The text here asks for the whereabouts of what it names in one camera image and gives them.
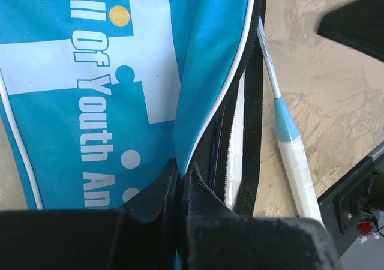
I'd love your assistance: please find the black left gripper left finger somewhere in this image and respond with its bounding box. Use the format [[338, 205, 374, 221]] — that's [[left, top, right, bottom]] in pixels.
[[1, 159, 178, 269]]

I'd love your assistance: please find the blue sport racket bag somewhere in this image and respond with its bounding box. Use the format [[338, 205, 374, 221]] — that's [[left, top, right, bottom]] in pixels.
[[0, 0, 268, 270]]

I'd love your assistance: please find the blue badminton racket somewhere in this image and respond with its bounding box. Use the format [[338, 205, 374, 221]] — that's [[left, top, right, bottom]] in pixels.
[[257, 19, 323, 223], [224, 73, 245, 210]]

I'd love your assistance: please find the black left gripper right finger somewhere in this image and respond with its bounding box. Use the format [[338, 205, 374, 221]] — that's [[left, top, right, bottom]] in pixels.
[[179, 163, 341, 269]]

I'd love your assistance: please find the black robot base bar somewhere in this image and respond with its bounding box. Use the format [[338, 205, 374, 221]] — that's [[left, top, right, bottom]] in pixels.
[[317, 140, 384, 238]]

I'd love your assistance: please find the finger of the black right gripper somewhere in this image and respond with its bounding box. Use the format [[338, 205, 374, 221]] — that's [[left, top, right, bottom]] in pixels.
[[317, 0, 383, 61]]

